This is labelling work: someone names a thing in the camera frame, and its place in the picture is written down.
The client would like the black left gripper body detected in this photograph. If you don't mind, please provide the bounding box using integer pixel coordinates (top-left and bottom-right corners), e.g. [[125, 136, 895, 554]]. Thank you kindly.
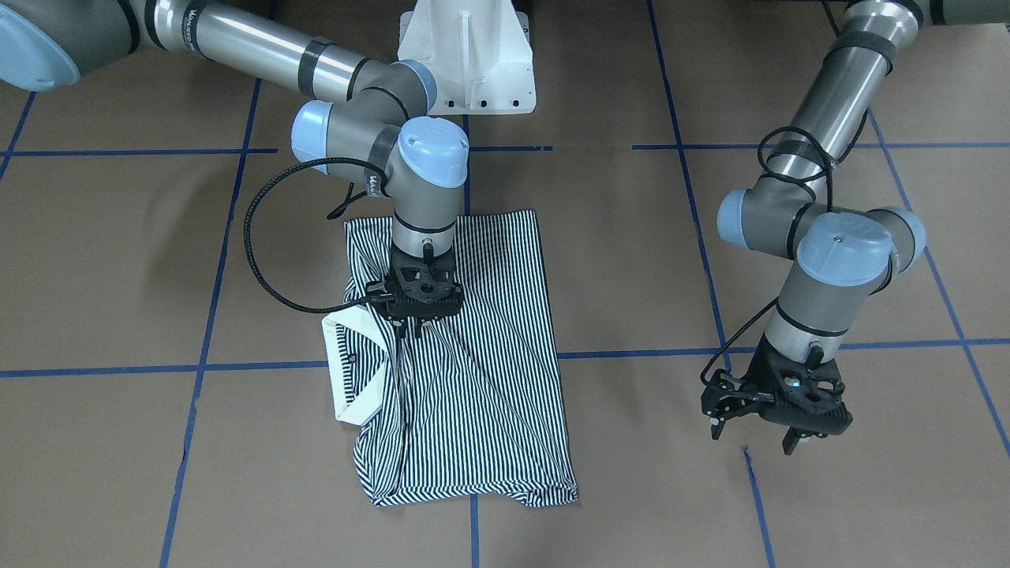
[[701, 338, 854, 438]]

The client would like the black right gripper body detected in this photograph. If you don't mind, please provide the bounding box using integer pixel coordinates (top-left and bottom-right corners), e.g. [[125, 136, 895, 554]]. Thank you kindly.
[[365, 248, 464, 321]]

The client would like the navy white striped polo shirt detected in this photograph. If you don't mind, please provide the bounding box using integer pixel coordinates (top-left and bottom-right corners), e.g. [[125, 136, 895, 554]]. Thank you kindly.
[[322, 210, 578, 507]]

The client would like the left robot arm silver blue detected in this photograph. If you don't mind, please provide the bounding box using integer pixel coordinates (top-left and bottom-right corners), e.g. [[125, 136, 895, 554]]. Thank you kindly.
[[700, 1, 1008, 455]]

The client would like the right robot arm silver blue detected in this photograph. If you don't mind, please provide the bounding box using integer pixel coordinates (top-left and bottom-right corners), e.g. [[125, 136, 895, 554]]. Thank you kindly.
[[2, 1, 469, 338]]

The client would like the brown paper table cover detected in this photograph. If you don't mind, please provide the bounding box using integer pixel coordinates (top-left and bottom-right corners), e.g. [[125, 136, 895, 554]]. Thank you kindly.
[[0, 0, 1010, 568]]

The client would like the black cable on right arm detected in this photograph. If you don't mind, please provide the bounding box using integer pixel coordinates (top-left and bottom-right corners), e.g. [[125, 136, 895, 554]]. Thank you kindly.
[[243, 156, 395, 315]]

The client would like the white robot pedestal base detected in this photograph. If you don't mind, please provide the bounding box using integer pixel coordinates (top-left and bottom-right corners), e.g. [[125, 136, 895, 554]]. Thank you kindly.
[[398, 1, 537, 116]]

